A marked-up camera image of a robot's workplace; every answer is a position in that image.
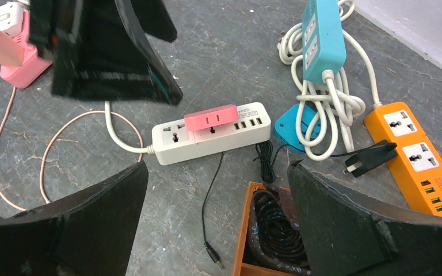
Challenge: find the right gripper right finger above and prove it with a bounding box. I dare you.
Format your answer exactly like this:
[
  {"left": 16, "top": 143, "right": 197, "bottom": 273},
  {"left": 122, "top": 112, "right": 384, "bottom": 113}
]
[{"left": 288, "top": 160, "right": 442, "bottom": 275}]

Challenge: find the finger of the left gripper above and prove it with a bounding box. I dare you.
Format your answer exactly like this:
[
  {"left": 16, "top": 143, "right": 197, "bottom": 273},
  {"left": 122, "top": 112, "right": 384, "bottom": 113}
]
[
  {"left": 28, "top": 0, "right": 183, "bottom": 105},
  {"left": 131, "top": 0, "right": 177, "bottom": 43}
]

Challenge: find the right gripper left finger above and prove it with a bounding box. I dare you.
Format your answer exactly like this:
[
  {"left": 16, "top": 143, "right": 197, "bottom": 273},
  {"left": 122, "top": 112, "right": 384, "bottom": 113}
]
[{"left": 0, "top": 162, "right": 148, "bottom": 275}]

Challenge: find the black power adapter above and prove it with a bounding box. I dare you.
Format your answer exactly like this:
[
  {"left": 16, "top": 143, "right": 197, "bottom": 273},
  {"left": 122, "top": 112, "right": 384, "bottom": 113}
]
[{"left": 344, "top": 140, "right": 398, "bottom": 178}]

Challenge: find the orange power strip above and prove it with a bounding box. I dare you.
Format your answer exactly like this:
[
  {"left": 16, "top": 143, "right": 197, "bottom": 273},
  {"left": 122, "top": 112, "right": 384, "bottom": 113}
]
[{"left": 364, "top": 102, "right": 442, "bottom": 217}]

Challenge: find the white usb power strip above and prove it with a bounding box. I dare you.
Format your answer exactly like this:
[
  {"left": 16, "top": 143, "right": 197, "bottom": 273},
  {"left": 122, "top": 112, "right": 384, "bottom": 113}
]
[{"left": 151, "top": 102, "right": 272, "bottom": 166}]

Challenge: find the blue folding extension socket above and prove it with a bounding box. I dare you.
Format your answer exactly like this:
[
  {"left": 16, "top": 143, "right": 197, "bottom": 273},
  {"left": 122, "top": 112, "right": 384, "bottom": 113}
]
[{"left": 273, "top": 103, "right": 316, "bottom": 153}]

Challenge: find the teal power strip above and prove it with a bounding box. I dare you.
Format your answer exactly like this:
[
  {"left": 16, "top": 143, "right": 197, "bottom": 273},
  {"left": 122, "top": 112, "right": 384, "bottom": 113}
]
[{"left": 302, "top": 0, "right": 346, "bottom": 84}]

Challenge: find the white charger plug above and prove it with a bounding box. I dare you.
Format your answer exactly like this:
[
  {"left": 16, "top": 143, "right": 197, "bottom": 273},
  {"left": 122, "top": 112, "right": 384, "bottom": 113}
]
[{"left": 0, "top": 2, "right": 24, "bottom": 38}]

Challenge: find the pink folding plug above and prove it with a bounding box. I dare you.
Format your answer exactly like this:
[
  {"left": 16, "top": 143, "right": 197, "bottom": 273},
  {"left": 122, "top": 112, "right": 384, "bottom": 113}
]
[{"left": 184, "top": 104, "right": 239, "bottom": 132}]

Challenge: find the pink square power strip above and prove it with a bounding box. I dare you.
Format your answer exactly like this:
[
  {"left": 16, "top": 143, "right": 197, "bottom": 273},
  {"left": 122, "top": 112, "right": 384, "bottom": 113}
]
[{"left": 0, "top": 11, "right": 52, "bottom": 89}]

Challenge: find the orange pink usb charger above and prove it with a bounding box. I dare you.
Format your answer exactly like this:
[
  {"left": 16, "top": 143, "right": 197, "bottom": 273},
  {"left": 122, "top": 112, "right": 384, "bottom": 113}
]
[{"left": 0, "top": 31, "right": 24, "bottom": 67}]

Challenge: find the orange divided tray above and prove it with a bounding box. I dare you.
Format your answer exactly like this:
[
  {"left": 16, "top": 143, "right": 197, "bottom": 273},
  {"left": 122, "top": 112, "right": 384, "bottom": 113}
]
[{"left": 232, "top": 182, "right": 311, "bottom": 275}]

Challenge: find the pink thin cable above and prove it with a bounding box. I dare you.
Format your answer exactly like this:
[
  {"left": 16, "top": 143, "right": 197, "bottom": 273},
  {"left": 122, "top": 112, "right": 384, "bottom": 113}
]
[{"left": 0, "top": 17, "right": 144, "bottom": 213}]

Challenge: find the black thin cable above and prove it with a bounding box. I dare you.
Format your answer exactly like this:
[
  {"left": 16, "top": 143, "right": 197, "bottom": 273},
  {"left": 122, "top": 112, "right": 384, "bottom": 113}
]
[{"left": 201, "top": 152, "right": 226, "bottom": 270}]

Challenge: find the teal strip white cord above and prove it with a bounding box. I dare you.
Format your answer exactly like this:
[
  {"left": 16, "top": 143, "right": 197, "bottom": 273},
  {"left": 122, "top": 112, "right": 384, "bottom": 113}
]
[{"left": 278, "top": 0, "right": 383, "bottom": 162}]

